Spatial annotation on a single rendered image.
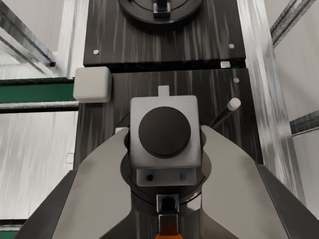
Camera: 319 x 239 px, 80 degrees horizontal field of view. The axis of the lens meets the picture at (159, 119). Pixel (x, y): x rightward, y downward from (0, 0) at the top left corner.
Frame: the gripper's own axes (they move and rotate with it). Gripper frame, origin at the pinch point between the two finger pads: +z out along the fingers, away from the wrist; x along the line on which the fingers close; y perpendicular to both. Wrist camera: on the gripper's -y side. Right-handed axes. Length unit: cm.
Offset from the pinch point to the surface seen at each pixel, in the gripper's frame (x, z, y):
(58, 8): -24.3, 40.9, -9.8
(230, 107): 5.3, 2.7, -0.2
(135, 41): -4.0, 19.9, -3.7
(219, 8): 9.1, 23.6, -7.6
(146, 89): -2.4, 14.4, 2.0
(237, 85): 10.1, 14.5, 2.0
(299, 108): 25.6, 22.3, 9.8
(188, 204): 2.3, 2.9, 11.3
